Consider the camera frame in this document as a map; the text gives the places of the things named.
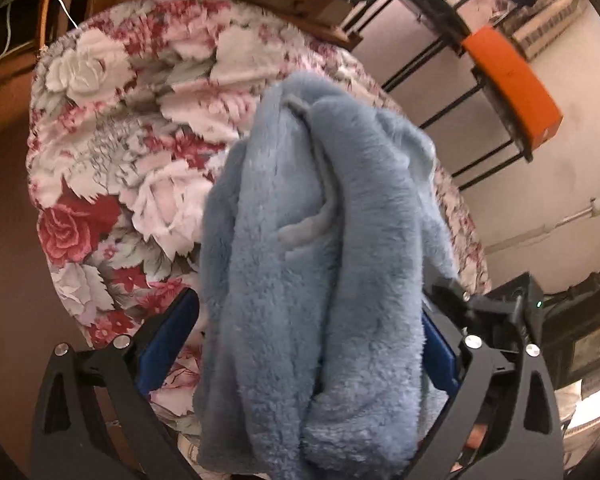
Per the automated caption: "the orange box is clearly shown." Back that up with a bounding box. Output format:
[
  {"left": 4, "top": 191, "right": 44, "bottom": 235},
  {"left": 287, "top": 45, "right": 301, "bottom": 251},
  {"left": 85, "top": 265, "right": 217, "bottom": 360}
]
[{"left": 462, "top": 25, "right": 564, "bottom": 151}]

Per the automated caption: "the blue fleece zip jacket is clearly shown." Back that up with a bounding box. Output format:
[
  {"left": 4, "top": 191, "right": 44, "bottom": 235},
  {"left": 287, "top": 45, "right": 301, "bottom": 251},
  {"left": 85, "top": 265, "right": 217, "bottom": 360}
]
[{"left": 192, "top": 71, "right": 463, "bottom": 480}]

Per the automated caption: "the black metal side table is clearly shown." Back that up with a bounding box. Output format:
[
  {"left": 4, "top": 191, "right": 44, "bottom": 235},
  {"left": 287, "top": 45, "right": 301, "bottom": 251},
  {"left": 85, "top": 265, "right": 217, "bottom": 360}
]
[{"left": 345, "top": 0, "right": 541, "bottom": 191}]

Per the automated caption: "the framed picture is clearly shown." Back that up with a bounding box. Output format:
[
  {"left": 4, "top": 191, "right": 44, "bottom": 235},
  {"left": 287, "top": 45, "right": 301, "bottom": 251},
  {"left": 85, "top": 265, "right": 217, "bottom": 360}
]
[{"left": 572, "top": 322, "right": 600, "bottom": 386}]

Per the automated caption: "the white pillow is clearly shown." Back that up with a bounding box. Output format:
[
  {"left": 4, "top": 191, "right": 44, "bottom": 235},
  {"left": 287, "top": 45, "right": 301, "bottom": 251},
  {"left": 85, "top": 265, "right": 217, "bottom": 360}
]
[{"left": 560, "top": 382, "right": 600, "bottom": 461}]

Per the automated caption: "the floral printed blanket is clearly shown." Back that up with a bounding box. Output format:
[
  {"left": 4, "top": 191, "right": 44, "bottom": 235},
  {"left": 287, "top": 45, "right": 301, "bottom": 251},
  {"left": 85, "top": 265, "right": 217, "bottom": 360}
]
[{"left": 25, "top": 0, "right": 491, "bottom": 461}]

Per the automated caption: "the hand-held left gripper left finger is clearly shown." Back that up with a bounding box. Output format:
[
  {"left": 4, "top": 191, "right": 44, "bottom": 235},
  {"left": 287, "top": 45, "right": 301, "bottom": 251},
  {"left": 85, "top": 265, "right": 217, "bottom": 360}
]
[{"left": 30, "top": 287, "right": 201, "bottom": 480}]

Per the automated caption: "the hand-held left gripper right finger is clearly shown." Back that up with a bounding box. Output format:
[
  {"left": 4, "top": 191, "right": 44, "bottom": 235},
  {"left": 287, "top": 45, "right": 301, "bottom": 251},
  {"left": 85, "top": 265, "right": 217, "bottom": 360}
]
[{"left": 402, "top": 317, "right": 566, "bottom": 480}]

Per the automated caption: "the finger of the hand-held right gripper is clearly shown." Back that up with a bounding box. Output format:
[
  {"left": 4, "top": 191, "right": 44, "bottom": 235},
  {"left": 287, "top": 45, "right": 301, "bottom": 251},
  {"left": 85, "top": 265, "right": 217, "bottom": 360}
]
[{"left": 422, "top": 272, "right": 473, "bottom": 341}]

